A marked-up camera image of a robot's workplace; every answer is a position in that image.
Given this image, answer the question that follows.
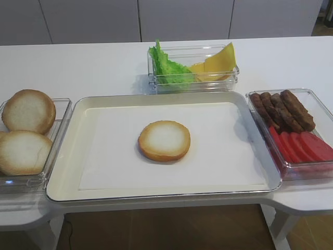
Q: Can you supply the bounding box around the clear bun container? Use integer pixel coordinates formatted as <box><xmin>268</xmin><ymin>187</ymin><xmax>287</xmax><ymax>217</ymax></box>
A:
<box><xmin>1</xmin><ymin>98</ymin><xmax>72</xmax><ymax>194</ymax></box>

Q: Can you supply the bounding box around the bun half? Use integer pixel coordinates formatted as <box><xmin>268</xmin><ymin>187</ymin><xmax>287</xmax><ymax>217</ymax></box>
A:
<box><xmin>2</xmin><ymin>89</ymin><xmax>56</xmax><ymax>134</ymax></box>
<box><xmin>1</xmin><ymin>130</ymin><xmax>53</xmax><ymax>176</ymax></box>

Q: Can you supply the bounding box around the green lettuce leaf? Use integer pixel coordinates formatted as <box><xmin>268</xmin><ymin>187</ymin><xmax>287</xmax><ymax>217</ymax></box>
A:
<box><xmin>149</xmin><ymin>40</ymin><xmax>195</xmax><ymax>85</ymax></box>

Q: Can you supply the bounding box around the white paper liner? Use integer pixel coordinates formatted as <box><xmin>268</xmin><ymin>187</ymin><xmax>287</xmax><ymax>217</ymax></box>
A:
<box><xmin>80</xmin><ymin>102</ymin><xmax>264</xmax><ymax>196</ymax></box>

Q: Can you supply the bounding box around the bun half rear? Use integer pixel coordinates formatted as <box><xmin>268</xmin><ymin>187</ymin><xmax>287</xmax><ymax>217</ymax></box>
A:
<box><xmin>2</xmin><ymin>89</ymin><xmax>56</xmax><ymax>134</ymax></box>

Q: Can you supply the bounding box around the red tomato slice rightmost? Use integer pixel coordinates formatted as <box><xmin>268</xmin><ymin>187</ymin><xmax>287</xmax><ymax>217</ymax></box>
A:
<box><xmin>300</xmin><ymin>132</ymin><xmax>332</xmax><ymax>161</ymax></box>

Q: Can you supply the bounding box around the bun half front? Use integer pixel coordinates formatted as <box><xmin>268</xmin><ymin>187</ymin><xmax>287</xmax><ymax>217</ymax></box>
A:
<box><xmin>1</xmin><ymin>130</ymin><xmax>53</xmax><ymax>176</ymax></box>

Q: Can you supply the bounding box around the brown patty rightmost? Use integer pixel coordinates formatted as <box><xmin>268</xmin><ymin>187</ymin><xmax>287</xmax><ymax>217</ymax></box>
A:
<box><xmin>280</xmin><ymin>90</ymin><xmax>315</xmax><ymax>132</ymax></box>

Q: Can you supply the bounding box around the white serving tray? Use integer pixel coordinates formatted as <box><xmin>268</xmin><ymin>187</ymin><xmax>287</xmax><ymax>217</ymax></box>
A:
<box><xmin>46</xmin><ymin>91</ymin><xmax>282</xmax><ymax>202</ymax></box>

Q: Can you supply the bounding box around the bun half toasted edge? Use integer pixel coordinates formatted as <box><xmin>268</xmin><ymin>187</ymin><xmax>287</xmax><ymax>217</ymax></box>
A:
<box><xmin>138</xmin><ymin>120</ymin><xmax>191</xmax><ymax>162</ymax></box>

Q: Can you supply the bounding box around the yellow cheese slice flat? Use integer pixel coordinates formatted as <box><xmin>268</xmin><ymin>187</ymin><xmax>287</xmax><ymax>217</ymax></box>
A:
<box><xmin>189</xmin><ymin>62</ymin><xmax>230</xmax><ymax>82</ymax></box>

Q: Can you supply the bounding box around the red tomato slice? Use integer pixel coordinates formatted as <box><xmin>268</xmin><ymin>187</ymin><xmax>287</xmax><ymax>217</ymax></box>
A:
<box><xmin>279</xmin><ymin>132</ymin><xmax>303</xmax><ymax>163</ymax></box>
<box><xmin>269</xmin><ymin>126</ymin><xmax>293</xmax><ymax>163</ymax></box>
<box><xmin>300</xmin><ymin>132</ymin><xmax>332</xmax><ymax>161</ymax></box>
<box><xmin>289</xmin><ymin>132</ymin><xmax>314</xmax><ymax>162</ymax></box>

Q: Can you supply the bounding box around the clear patty tomato container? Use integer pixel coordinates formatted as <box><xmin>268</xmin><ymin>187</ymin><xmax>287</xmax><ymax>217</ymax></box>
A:
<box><xmin>246</xmin><ymin>89</ymin><xmax>332</xmax><ymax>180</ymax></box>

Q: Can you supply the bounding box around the yellow cheese slice upright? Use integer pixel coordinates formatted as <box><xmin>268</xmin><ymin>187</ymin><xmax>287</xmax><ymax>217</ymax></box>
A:
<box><xmin>204</xmin><ymin>42</ymin><xmax>236</xmax><ymax>72</ymax></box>

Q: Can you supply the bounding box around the brown patty leftmost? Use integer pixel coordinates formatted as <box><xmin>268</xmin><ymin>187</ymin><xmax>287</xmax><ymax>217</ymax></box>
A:
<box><xmin>250</xmin><ymin>93</ymin><xmax>280</xmax><ymax>132</ymax></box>

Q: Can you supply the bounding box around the clear lettuce cheese container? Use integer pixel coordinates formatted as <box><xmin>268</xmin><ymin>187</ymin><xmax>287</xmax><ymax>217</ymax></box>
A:
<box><xmin>147</xmin><ymin>44</ymin><xmax>239</xmax><ymax>94</ymax></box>

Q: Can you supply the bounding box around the brown patty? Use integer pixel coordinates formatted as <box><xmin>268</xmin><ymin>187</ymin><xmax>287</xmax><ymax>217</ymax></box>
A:
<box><xmin>280</xmin><ymin>90</ymin><xmax>315</xmax><ymax>132</ymax></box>
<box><xmin>250</xmin><ymin>93</ymin><xmax>280</xmax><ymax>132</ymax></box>
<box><xmin>260</xmin><ymin>92</ymin><xmax>291</xmax><ymax>133</ymax></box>
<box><xmin>271</xmin><ymin>93</ymin><xmax>304</xmax><ymax>133</ymax></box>

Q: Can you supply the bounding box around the black cable under table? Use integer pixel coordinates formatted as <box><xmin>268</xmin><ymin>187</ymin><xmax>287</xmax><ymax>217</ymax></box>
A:
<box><xmin>63</xmin><ymin>220</ymin><xmax>73</xmax><ymax>250</ymax></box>

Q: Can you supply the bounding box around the red tomato slice leftmost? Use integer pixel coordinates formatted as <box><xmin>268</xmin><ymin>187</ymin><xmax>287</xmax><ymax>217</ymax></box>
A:
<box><xmin>269</xmin><ymin>126</ymin><xmax>293</xmax><ymax>163</ymax></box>

